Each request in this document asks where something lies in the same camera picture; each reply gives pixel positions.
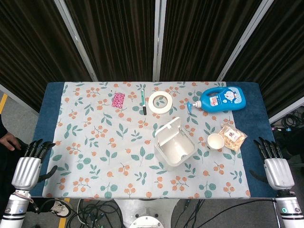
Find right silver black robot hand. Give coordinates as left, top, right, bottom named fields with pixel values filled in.
left=249, top=137, right=295, bottom=190

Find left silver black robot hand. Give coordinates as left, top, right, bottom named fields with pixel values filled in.
left=11, top=139, right=58, bottom=190

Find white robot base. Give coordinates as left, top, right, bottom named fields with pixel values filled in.
left=113, top=198, right=181, bottom=228

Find person's hand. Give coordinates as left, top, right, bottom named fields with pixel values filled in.
left=0, top=132, right=22, bottom=151

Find white paper cup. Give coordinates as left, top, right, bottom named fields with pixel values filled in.
left=206, top=133, right=225, bottom=152

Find white plastic box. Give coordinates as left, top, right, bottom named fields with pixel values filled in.
left=153, top=116, right=198, bottom=171

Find blue table mat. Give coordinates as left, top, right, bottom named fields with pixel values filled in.
left=30, top=81, right=279, bottom=198

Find black and white sneaker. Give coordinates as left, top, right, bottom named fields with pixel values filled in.
left=46, top=199, right=72, bottom=219

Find clear bag of snacks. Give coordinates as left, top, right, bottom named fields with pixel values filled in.
left=218, top=123, right=248, bottom=152

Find blue pump soap bottle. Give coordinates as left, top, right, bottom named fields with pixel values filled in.
left=186, top=86, right=247, bottom=114

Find floral print tablecloth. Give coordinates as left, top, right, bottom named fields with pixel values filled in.
left=42, top=81, right=251, bottom=199

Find pink patterned small packet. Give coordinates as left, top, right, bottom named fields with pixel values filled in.
left=111, top=92, right=126, bottom=109

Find green marker pen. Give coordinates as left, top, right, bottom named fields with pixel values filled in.
left=141, top=89, right=147, bottom=116

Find white masking tape roll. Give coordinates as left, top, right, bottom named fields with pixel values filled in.
left=148, top=91, right=173, bottom=114

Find black cables bundle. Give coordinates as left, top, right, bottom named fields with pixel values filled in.
left=270, top=106, right=304, bottom=133

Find black floor cables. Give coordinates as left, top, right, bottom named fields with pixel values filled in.
left=67, top=198, right=126, bottom=228

